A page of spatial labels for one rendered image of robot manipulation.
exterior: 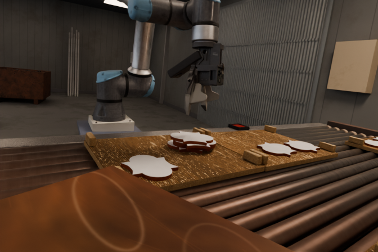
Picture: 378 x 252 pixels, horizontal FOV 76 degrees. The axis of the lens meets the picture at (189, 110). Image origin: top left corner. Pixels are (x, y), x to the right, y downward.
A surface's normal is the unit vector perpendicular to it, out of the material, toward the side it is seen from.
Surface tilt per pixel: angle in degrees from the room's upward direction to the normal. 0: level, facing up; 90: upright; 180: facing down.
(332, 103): 90
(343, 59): 90
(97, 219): 0
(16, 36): 90
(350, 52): 90
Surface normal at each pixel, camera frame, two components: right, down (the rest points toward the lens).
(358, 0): -0.88, -0.03
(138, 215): 0.11, -0.98
